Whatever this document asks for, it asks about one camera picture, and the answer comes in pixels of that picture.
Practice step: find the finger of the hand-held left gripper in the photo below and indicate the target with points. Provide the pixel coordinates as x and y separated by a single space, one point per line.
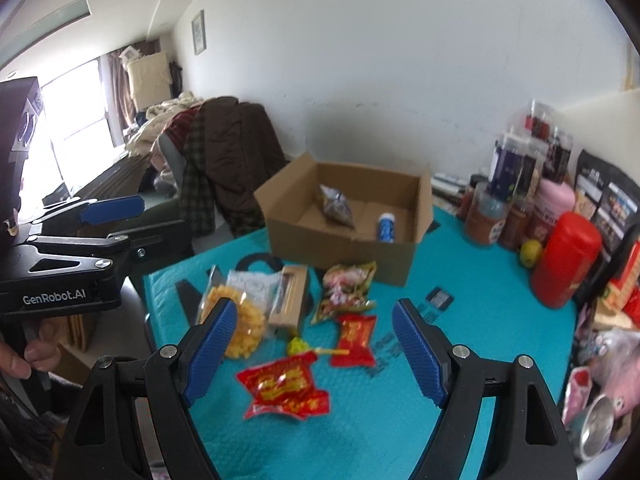
160 240
112 208

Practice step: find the green red snack packet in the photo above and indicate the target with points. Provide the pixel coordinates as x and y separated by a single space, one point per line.
345 290

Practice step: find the person's left hand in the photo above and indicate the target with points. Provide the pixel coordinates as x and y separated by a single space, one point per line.
42 352

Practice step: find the wall picture frame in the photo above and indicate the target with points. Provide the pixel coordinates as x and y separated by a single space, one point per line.
198 32

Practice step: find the small red candy packet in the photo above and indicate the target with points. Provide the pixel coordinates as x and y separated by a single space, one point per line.
355 340

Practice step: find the red yellow box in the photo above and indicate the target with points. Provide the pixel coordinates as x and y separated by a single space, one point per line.
625 290

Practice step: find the beige clothes pile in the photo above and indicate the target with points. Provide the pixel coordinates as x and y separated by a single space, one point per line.
155 125

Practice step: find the beige hanging cloth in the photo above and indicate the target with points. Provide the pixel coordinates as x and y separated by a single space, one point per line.
147 80

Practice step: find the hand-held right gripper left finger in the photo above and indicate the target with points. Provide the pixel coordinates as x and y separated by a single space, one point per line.
212 350

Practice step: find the dark green chair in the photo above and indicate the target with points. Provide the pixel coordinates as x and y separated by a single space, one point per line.
162 210

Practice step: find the brown curtain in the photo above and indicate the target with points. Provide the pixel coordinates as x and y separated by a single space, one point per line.
112 95

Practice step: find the pink packet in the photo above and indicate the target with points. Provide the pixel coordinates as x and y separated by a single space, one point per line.
577 395

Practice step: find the grey chair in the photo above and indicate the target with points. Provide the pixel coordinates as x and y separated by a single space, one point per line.
172 157

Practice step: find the red canister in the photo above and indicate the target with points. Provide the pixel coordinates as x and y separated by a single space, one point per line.
565 260

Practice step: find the teal bubble mat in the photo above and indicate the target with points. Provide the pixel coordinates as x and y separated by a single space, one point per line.
350 425

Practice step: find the small blue white bottle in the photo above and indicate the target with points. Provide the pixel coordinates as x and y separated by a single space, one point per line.
386 227

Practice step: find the ceiling vent panel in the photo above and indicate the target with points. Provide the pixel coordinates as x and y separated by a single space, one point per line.
50 22

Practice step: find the pink plush bag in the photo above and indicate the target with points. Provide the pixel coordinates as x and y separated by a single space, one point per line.
620 365

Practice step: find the yellow lollipop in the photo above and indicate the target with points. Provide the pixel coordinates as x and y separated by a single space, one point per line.
298 346

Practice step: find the brown quilted jacket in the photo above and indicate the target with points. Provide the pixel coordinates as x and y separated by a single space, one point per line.
230 160

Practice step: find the clear jar of cereal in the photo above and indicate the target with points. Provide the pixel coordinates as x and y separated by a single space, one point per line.
536 170

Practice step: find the black stand-up pouch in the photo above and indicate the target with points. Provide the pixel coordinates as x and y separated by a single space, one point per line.
605 195

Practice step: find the brown cardboard carton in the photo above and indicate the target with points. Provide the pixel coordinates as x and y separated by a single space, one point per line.
75 355

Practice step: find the slim brown spice jar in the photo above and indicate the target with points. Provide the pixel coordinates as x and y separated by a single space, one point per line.
515 225

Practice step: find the white printed pouch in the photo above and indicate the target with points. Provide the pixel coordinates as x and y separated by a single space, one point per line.
252 287

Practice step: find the kraft window box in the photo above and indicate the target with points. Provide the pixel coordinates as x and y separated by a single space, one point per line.
289 305

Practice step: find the clear jar of red dates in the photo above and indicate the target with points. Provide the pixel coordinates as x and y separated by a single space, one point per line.
539 121

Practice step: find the dark red black-lid jar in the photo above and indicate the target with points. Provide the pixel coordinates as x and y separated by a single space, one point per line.
469 197

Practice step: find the clear jar with dark label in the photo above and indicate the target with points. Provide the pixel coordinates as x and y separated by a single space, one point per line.
557 155

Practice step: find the stack of flat books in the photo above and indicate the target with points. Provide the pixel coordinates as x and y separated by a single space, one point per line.
450 184

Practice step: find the metal can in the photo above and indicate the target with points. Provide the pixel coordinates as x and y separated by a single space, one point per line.
592 427

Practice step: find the pink jar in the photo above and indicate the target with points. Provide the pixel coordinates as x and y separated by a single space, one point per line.
550 210

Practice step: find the yellow lemon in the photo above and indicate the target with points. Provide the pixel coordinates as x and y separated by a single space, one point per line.
531 253

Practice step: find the grey foil snack packet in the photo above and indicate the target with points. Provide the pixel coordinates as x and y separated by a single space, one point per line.
337 207

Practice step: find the bright window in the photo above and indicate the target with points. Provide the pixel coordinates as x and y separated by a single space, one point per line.
75 115

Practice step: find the clear jar of brown powder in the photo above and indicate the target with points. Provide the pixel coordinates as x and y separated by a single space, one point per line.
485 220

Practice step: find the cardboard box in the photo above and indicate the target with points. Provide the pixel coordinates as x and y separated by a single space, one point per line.
340 252

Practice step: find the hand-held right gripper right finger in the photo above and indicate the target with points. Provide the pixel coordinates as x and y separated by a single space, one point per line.
420 355

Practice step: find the large red snack packet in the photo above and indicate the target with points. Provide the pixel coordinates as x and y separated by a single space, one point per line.
282 385

